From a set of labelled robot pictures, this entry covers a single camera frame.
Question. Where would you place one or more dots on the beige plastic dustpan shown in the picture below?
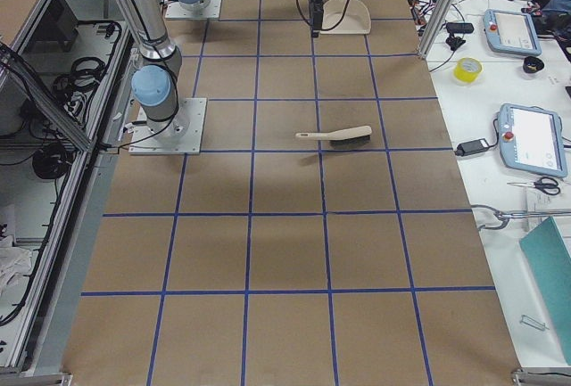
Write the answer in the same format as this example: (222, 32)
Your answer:
(356, 20)

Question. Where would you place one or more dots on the beige hand brush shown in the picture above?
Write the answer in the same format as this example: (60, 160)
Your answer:
(339, 138)

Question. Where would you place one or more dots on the yellow tape roll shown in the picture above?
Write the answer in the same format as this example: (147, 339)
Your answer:
(467, 70)

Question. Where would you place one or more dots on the blue teach pendant far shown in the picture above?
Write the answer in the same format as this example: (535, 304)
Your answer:
(511, 32)

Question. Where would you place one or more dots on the blue teach pendant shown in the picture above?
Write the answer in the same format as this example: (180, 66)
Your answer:
(511, 32)
(530, 139)

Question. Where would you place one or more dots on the black power adapter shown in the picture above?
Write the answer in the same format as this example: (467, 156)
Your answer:
(472, 147)

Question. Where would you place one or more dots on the blue teach pendant near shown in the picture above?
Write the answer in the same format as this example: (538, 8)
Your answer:
(530, 139)

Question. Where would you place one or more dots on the teal folder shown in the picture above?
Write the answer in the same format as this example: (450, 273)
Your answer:
(549, 260)

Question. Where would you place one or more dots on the white crumpled cloth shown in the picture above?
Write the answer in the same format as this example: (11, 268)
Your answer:
(15, 262)

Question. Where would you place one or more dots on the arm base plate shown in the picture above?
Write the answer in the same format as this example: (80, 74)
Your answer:
(193, 10)
(183, 135)

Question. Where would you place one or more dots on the black handled scissors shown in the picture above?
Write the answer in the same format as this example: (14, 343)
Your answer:
(546, 185)

